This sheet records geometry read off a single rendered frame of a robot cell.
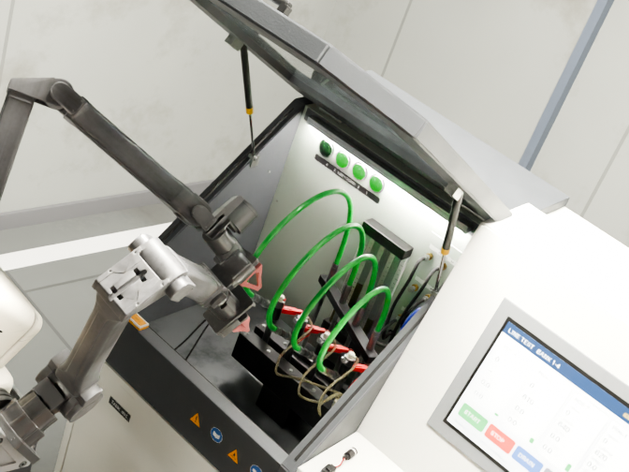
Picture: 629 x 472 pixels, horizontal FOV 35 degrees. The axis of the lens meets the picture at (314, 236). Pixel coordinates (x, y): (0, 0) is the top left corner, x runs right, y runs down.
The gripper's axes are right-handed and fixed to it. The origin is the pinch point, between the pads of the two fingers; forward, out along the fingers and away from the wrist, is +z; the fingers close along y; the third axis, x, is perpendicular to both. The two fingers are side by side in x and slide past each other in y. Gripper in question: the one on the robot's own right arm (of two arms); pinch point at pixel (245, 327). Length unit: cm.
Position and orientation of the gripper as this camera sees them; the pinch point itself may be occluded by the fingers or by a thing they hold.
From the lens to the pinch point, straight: 217.7
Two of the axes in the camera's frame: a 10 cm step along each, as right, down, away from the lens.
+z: 3.6, 5.1, 7.8
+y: 7.7, -6.3, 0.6
